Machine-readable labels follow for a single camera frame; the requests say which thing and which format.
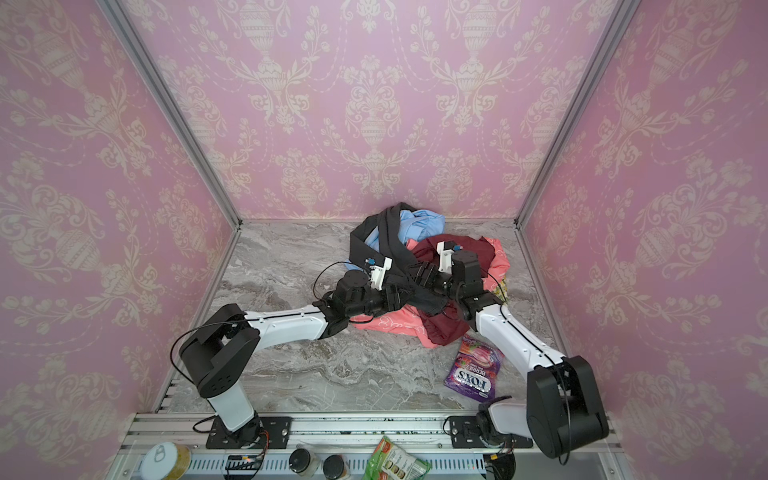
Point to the black cloth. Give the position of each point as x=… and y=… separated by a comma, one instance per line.
x=422, y=299

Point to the aluminium corner post right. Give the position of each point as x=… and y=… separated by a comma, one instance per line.
x=616, y=28

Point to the white lidded jar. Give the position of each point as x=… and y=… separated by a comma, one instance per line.
x=165, y=461

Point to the light blue cloth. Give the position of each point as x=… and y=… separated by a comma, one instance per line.
x=414, y=225

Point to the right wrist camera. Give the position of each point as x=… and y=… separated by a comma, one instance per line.
x=445, y=251

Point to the green snack packet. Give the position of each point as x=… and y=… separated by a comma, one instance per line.
x=391, y=462

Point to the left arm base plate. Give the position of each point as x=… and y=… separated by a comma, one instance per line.
x=271, y=432

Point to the aluminium corner post left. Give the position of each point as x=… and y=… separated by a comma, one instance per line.
x=118, y=18

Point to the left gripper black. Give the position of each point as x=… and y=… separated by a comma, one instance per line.
x=394, y=302

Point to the maroon cloth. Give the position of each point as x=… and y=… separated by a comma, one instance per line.
x=469, y=307

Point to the aluminium corner post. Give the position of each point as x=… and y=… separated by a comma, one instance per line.
x=118, y=18
x=616, y=28

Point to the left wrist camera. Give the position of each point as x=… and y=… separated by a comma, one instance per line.
x=377, y=271

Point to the pink printed cloth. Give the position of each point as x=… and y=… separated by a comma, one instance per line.
x=408, y=321

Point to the black round cap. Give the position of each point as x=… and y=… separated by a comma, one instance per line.
x=335, y=467
x=303, y=462

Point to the aluminium front rail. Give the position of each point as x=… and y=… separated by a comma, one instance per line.
x=447, y=440

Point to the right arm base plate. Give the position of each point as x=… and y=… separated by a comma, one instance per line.
x=476, y=431

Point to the black round cap right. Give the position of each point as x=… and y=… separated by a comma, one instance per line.
x=335, y=467

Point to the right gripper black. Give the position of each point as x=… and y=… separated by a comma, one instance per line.
x=444, y=285

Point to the purple Fox's candy bag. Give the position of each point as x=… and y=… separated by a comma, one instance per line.
x=474, y=371

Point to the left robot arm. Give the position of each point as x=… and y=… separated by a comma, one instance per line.
x=214, y=355

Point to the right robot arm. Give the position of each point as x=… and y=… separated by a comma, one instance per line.
x=563, y=410

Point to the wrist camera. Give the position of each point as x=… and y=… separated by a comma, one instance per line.
x=445, y=251
x=377, y=271

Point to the black round cap left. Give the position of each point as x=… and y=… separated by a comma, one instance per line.
x=303, y=462

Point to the green yellow floral cloth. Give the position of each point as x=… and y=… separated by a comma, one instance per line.
x=502, y=290

